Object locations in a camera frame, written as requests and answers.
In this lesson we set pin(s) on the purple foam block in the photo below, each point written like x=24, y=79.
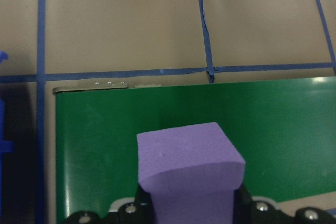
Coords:
x=189, y=161

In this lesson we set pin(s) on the green conveyor belt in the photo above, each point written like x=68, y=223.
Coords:
x=262, y=129

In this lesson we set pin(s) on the blue plastic storage bin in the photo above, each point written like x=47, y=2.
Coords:
x=2, y=155

